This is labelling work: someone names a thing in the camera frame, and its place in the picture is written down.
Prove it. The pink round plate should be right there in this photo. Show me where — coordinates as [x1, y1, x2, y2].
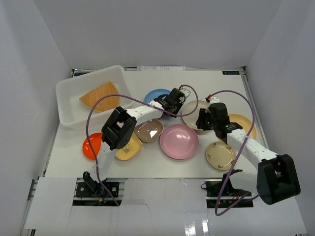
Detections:
[159, 124, 199, 160]

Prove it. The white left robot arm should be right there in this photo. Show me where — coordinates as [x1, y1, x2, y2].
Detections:
[83, 87, 190, 197]

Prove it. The white plastic bin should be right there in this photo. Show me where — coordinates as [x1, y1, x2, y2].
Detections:
[56, 65, 134, 130]

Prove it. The yellow round plate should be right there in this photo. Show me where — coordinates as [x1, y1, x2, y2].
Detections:
[229, 114, 257, 139]

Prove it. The brown square plate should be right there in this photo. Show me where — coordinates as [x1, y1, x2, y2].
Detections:
[134, 118, 164, 143]

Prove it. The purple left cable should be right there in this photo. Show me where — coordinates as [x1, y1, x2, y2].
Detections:
[86, 85, 199, 207]

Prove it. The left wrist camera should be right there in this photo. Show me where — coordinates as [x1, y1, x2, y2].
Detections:
[179, 86, 191, 99]

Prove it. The yellow square panda plate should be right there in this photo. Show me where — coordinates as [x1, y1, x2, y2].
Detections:
[116, 134, 142, 161]

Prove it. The woven bamboo fan tray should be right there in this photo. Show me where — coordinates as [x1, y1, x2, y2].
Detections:
[79, 81, 120, 113]

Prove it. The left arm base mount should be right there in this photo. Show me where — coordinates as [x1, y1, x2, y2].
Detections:
[73, 180, 122, 207]

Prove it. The paper sheet at back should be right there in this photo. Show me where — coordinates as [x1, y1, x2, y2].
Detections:
[137, 66, 186, 71]

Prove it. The blue round plate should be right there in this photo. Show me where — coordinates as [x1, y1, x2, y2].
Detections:
[144, 88, 170, 103]

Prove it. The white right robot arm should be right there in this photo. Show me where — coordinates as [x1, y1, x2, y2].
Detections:
[196, 102, 301, 205]

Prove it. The orange round plate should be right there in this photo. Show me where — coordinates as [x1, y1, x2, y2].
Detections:
[82, 132, 103, 161]

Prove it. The beige floral round plate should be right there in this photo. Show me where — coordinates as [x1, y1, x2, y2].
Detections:
[205, 141, 237, 171]

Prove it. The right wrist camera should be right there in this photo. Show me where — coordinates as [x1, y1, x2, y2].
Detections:
[205, 94, 221, 105]

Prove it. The cream white round plate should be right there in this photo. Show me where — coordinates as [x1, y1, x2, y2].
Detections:
[182, 100, 208, 131]

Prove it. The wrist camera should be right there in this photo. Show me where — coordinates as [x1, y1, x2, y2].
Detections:
[179, 86, 191, 99]
[205, 94, 221, 105]

